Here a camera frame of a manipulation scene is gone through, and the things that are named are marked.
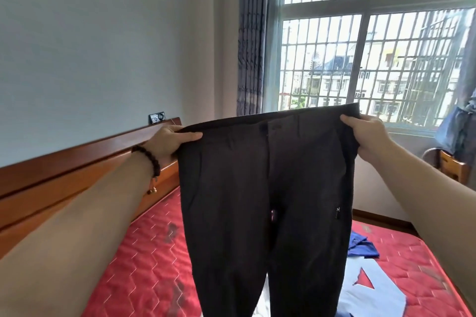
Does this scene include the barred window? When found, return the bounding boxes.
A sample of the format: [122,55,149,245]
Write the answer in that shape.
[277,0,476,135]

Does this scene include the dark blue curtain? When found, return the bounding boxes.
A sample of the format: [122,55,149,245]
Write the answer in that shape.
[236,0,287,117]

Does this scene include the red quilted mattress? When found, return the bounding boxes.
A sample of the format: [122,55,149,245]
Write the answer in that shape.
[0,116,473,317]

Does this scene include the person's right hand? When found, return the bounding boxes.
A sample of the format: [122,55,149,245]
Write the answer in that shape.
[340,113,393,165]

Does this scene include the person's right forearm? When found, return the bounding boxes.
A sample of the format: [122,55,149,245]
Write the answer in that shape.
[366,142,476,291]

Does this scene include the person's left forearm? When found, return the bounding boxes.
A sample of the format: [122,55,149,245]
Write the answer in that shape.
[0,153,159,317]

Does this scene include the dark grey trousers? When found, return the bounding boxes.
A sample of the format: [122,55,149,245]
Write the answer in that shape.
[175,102,361,317]

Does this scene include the dark bead bracelet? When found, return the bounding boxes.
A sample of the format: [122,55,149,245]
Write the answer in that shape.
[130,145,162,195]

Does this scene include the light blue shirt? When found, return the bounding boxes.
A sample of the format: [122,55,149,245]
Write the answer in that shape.
[336,255,408,317]

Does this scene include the dark blue shirt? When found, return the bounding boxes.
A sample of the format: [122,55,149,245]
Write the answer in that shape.
[348,230,381,260]

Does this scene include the sheer blue curtain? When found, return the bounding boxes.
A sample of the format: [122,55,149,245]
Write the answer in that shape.
[434,8,476,191]

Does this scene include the wooden chair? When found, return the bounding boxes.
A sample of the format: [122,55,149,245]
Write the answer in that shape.
[422,146,471,184]

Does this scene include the person's left hand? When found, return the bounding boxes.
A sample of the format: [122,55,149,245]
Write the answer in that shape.
[140,124,204,169]

